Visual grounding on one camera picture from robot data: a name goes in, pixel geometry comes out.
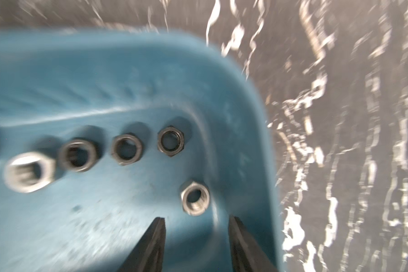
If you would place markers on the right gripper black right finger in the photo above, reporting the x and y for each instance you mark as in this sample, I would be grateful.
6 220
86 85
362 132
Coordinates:
246 254

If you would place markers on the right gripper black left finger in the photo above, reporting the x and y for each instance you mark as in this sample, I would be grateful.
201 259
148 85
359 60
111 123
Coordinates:
147 255

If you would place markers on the steel hex nut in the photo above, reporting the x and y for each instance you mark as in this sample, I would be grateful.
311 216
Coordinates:
78 155
171 141
29 172
195 197
126 149

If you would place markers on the teal plastic storage box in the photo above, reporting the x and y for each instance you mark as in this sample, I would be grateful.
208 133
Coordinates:
98 84

